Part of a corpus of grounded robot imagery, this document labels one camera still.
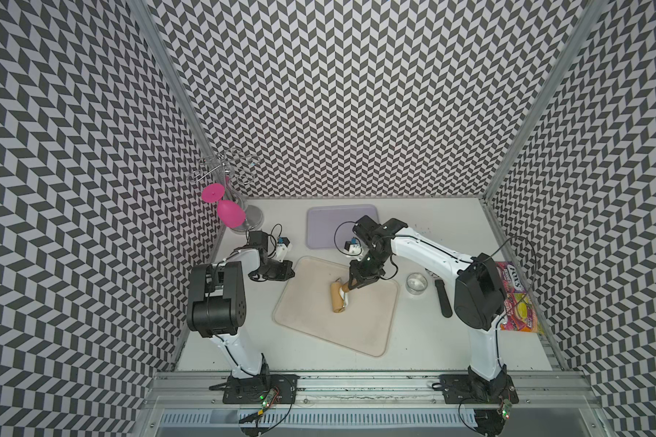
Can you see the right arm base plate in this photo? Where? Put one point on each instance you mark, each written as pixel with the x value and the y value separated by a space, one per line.
pixel 472 388

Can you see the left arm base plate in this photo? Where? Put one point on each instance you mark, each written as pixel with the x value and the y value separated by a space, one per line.
pixel 250 390

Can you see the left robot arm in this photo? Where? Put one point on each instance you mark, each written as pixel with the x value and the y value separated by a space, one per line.
pixel 217 305

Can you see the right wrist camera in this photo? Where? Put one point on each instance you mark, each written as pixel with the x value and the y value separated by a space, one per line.
pixel 353 247

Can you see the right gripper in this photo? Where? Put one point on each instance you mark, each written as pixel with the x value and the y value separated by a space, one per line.
pixel 362 279

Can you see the wooden dough roller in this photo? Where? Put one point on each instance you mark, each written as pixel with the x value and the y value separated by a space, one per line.
pixel 335 291

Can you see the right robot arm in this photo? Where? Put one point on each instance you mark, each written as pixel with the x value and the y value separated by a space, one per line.
pixel 479 295

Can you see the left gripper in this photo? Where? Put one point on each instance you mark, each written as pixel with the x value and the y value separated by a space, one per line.
pixel 286 267

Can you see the colourful candy bag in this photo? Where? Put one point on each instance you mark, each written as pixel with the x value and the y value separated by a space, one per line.
pixel 520 312

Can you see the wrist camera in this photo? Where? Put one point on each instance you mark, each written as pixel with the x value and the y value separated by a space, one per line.
pixel 282 249
pixel 353 247

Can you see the pink wine glass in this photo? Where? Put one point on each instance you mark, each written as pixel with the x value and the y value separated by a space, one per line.
pixel 229 212

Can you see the beige plastic tray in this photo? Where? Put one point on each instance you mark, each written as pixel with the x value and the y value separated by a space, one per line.
pixel 315 302

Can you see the black handled metal spatula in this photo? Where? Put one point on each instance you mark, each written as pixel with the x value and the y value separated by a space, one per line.
pixel 442 295

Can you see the purple plastic tray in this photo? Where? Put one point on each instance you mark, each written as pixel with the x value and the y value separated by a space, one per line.
pixel 328 224

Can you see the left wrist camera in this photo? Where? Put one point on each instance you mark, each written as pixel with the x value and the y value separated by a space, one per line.
pixel 282 249

